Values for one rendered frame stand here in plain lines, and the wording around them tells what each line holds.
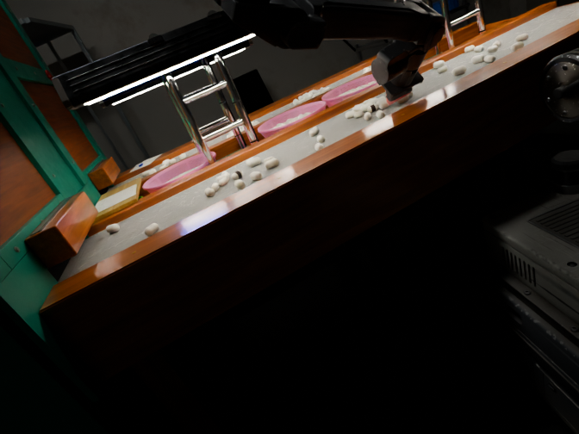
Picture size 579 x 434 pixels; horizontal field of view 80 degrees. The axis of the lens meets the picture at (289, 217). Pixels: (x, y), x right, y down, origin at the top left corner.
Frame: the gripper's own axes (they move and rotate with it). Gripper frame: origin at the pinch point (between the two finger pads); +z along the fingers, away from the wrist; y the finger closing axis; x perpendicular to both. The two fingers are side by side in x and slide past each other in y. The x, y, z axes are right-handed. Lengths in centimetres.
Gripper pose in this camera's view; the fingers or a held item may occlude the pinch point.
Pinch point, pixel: (389, 101)
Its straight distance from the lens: 103.3
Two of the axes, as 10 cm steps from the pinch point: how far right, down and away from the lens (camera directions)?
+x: 5.0, 8.2, -2.7
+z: -0.3, 3.2, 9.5
